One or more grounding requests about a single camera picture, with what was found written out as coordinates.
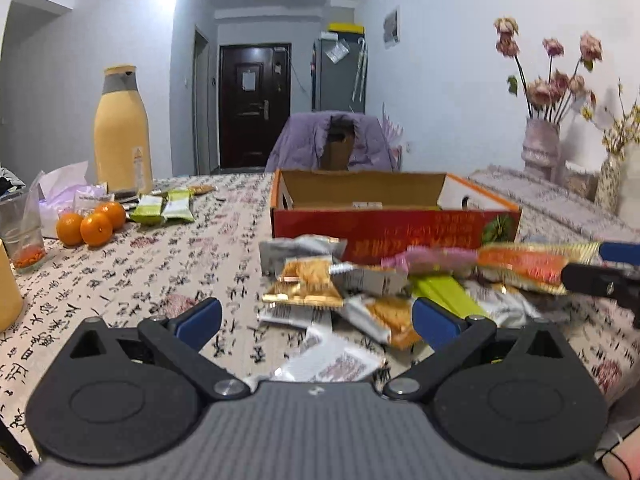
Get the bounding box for white labelled pouch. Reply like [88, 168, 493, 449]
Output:
[74, 186, 108, 211]

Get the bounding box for white plastic bag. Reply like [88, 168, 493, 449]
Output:
[30, 161, 108, 238]

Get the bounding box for yellow thermos jug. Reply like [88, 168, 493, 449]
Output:
[93, 64, 154, 198]

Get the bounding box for folded white umbrella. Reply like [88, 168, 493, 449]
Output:
[351, 39, 369, 102]

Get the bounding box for dark cloth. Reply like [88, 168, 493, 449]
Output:
[0, 166, 26, 196]

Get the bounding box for yellow bottle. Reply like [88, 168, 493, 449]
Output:
[0, 239, 24, 333]

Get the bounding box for red cardboard box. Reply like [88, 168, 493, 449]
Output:
[270, 169, 523, 265]

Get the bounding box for purple jacket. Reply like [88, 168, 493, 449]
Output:
[265, 111, 396, 173]

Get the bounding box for small white snack packet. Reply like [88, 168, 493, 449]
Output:
[462, 280, 542, 328]
[257, 304, 333, 332]

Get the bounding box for clear plastic cup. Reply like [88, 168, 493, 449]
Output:
[0, 190, 47, 275]

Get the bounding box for wooden chair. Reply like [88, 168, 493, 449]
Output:
[320, 116, 357, 171]

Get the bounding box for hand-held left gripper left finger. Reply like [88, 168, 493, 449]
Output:
[64, 297, 252, 403]

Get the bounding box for orange mandarin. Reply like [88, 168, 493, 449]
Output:
[56, 212, 85, 247]
[95, 201, 127, 231]
[80, 212, 114, 248]

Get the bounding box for pink ceramic vase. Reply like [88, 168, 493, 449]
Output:
[521, 117, 562, 181]

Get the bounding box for pale pink spiky object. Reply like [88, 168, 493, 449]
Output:
[381, 102, 405, 161]

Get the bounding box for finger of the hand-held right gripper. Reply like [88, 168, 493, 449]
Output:
[560, 261, 640, 331]
[597, 241, 640, 264]

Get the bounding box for grey interior door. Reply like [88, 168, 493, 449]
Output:
[193, 29, 212, 176]

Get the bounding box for gold cracker packet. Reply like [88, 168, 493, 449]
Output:
[262, 256, 347, 309]

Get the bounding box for speckled vase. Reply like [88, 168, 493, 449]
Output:
[595, 155, 623, 216]

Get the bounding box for pink snack packet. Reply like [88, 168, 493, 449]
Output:
[381, 246, 480, 277]

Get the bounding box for white cracker snack packet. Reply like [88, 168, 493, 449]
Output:
[345, 294, 426, 350]

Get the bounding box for yellow flower sprigs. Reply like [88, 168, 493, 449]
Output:
[580, 77, 640, 158]

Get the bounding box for silver snack packet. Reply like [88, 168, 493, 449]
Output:
[259, 234, 348, 277]

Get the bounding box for dried pink roses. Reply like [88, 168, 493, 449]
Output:
[492, 16, 603, 126]

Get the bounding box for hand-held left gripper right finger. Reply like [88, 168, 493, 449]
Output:
[383, 297, 572, 404]

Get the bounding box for clear hanging plastic bag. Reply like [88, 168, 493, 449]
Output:
[324, 39, 351, 64]

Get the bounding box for lime green snack packet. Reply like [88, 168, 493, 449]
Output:
[409, 274, 490, 320]

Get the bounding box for orange gold snack packet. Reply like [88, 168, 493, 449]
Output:
[475, 241, 603, 295]

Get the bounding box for glass jar of grains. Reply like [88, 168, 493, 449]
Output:
[562, 167, 598, 201]

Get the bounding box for grey quilted cloth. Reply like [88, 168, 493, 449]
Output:
[467, 162, 640, 261]

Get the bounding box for grey refrigerator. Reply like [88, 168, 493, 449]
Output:
[312, 31, 367, 113]

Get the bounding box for large white snack packet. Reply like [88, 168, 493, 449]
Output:
[270, 327, 387, 385]

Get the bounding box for dark entrance door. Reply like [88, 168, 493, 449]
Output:
[219, 43, 292, 170]

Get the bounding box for grey snack packet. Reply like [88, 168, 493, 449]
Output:
[330, 261, 410, 297]

